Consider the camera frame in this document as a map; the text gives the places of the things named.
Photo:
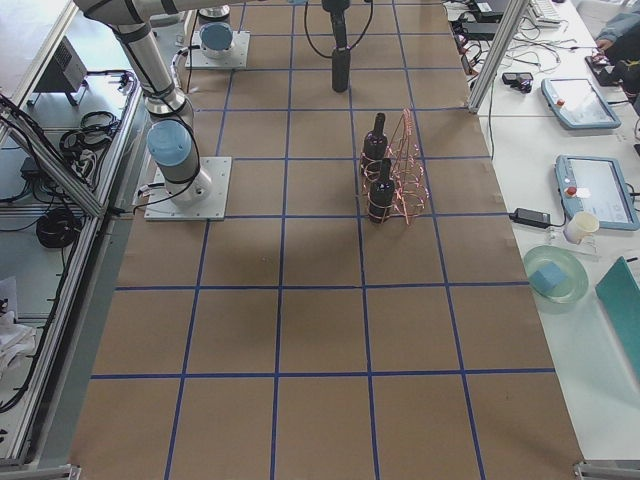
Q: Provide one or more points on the green glass bowl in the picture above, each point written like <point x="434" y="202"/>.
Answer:
<point x="577" y="284"/>

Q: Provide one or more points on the blue teach pendant lower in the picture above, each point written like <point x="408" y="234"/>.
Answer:
<point x="596" y="185"/>

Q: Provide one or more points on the aluminium frame post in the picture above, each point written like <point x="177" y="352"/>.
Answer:
<point x="505" y="33"/>

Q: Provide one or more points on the dark wine bottle far basket side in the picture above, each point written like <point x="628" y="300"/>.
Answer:
<point x="375" y="143"/>

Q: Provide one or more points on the black power adapter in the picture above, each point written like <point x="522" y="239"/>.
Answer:
<point x="529" y="217"/>

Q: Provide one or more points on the dark wine bottle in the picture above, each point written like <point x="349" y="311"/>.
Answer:
<point x="340" y="64"/>
<point x="381" y="193"/>

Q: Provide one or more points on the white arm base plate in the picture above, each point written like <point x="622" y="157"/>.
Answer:
<point x="233" y="58"/>
<point x="205" y="199"/>

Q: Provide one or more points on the blue teach pendant upper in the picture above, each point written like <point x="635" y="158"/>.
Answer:
<point x="578" y="104"/>

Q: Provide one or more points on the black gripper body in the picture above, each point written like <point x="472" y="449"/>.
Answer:
<point x="337" y="15"/>

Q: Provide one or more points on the blue sponge block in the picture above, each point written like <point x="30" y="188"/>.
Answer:
<point x="546" y="277"/>

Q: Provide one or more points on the blue teach pendant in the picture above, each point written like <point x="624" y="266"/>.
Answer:
<point x="596" y="185"/>
<point x="578" y="104"/>

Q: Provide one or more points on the grey electronics box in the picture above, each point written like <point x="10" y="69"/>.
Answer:
<point x="65" y="73"/>

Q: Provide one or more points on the copper wire wine basket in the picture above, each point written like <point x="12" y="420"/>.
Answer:
<point x="411" y="193"/>

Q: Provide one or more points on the teal board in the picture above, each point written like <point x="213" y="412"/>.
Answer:
<point x="618" y="292"/>

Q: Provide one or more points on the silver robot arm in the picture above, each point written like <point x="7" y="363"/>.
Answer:
<point x="170" y="141"/>
<point x="222" y="46"/>

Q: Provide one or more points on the white paper cup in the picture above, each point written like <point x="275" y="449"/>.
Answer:
<point x="581" y="225"/>

